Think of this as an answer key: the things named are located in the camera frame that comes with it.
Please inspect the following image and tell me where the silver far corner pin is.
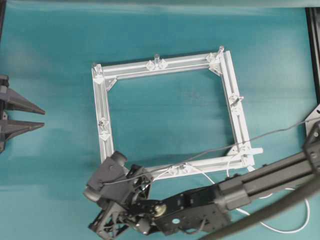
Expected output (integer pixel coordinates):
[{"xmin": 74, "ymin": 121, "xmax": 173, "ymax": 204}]
[{"xmin": 216, "ymin": 45, "xmax": 225, "ymax": 58}]

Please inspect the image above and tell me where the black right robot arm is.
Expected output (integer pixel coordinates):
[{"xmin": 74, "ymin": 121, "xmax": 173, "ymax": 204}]
[{"xmin": 83, "ymin": 122, "xmax": 320, "ymax": 240}]

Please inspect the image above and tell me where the thick black hose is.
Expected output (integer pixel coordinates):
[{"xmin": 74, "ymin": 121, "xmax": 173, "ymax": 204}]
[{"xmin": 197, "ymin": 172, "xmax": 320, "ymax": 240}]

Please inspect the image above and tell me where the silver middle pin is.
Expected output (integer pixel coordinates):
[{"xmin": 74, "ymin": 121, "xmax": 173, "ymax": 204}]
[{"xmin": 98, "ymin": 119, "xmax": 108, "ymax": 129}]

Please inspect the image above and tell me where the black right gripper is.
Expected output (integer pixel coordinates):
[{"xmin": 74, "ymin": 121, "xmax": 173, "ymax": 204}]
[{"xmin": 88, "ymin": 164, "xmax": 160, "ymax": 240}]

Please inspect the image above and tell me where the thin grey wire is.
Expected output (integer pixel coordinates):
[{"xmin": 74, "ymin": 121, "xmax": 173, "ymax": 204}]
[{"xmin": 101, "ymin": 120, "xmax": 312, "ymax": 186}]

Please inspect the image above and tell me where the silver aluminium extrusion frame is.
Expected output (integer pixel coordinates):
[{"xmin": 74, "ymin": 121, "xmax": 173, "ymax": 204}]
[{"xmin": 91, "ymin": 49, "xmax": 263, "ymax": 180}]

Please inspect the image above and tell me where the silver corner pin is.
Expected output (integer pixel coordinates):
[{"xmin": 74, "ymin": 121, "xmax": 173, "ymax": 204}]
[
  {"xmin": 92, "ymin": 63, "xmax": 103, "ymax": 75},
  {"xmin": 216, "ymin": 45, "xmax": 225, "ymax": 58}
]

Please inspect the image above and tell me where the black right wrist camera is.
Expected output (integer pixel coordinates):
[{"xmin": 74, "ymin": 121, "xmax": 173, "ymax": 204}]
[{"xmin": 83, "ymin": 151, "xmax": 129, "ymax": 203}]

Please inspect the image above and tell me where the white cable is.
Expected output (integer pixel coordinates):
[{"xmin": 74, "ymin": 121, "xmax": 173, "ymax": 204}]
[{"xmin": 154, "ymin": 147, "xmax": 311, "ymax": 232}]

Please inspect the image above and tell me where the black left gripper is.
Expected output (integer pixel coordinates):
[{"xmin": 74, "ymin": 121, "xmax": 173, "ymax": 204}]
[{"xmin": 0, "ymin": 74, "xmax": 46, "ymax": 153}]

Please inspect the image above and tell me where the black frame post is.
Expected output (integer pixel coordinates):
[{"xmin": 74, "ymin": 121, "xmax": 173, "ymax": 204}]
[{"xmin": 305, "ymin": 7, "xmax": 320, "ymax": 104}]

